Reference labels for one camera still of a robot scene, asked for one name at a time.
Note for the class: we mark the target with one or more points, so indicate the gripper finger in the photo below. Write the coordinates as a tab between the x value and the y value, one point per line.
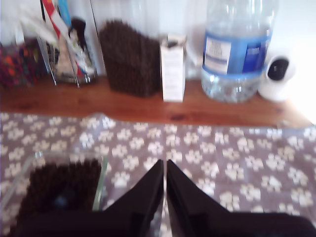
145	195
190	197

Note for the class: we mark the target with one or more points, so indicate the clear glass food container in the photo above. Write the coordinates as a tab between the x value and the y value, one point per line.
102	182

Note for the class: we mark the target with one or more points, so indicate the brown cat food kibble heap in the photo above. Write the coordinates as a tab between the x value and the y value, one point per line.
61	177

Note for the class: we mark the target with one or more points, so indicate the grey paw print cloth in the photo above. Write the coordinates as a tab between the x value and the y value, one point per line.
222	160

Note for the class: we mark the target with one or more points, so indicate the small white carton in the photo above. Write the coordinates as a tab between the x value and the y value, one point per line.
172	74

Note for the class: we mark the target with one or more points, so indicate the tall clear kibble storage jar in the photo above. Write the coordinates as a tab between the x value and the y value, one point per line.
128	61

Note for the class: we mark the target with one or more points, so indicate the large clear water bottle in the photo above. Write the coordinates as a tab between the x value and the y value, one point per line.
234	56

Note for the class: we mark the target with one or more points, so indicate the floral tissue box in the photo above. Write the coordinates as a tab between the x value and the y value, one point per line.
19	64

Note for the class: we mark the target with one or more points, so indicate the white sachet green print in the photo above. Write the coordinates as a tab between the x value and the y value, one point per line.
39	29

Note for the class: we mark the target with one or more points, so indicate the blue sachet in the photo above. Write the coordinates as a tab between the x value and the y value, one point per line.
64	12

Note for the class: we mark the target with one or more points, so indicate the red sachet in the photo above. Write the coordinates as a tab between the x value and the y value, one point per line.
50	14

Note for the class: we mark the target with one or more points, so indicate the small white round camera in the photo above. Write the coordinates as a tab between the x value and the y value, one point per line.
276	69

